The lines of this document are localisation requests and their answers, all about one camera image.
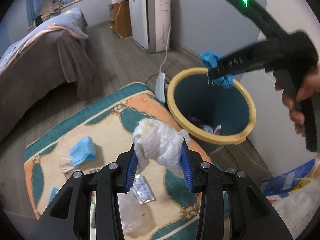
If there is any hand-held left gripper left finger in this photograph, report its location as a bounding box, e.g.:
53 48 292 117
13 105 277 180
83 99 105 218
29 151 139 240

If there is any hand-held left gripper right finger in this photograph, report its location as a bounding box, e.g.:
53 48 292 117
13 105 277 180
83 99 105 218
180 137 293 240

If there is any blue face mask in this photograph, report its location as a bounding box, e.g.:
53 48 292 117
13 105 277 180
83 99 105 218
200 52 235 89
59 136 97 173

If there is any silver foil wrapper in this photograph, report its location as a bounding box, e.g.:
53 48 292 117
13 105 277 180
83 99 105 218
132 176 156 205

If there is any yellow rimmed teal bin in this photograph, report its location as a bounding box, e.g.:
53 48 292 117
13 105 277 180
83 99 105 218
166 67 257 154

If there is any white paper tissue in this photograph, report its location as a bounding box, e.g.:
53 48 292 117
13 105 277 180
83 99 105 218
131 119 192 179

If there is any clear plastic bag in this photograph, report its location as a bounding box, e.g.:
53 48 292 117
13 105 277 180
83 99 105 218
117 192 144 234

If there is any person's right hand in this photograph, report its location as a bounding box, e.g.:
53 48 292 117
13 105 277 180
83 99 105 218
274 62 320 135

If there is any teal orange patterned cushion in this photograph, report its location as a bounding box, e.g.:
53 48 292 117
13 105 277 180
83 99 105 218
24 82 233 240

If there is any white power strip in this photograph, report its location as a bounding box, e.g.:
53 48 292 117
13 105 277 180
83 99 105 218
155 72 167 103

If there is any white panelled door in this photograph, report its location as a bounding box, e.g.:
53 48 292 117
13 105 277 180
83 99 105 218
246 75 320 178

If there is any white air purifier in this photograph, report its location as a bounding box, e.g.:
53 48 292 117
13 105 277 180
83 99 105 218
128 0 171 55

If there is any blue cardboard box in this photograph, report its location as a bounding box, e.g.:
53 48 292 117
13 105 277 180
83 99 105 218
260 156 320 198

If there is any wooden cabinet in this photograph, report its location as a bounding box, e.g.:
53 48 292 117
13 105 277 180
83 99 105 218
108 0 133 38

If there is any blue printed quilt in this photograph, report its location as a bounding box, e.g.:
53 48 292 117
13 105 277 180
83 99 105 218
0 7 89 70

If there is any wooden window sill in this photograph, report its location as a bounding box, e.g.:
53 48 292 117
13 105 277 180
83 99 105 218
27 0 88 30

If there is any olive pillow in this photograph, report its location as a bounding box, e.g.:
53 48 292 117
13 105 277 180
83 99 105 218
40 0 56 14

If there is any white purifier cable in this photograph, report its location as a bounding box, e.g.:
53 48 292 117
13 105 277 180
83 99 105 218
159 5 172 74

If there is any black floor cable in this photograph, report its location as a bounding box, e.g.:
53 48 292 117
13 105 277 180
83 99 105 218
145 62 180 85

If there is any white cabinet cable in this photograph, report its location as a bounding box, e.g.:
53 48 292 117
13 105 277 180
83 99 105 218
114 1 133 39

